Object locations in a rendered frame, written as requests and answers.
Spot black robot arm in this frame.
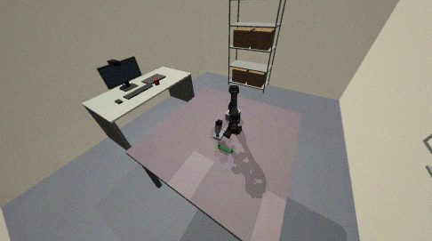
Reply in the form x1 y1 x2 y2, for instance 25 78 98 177
228 85 242 135

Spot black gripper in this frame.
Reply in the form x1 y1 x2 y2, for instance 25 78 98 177
223 124 232 139

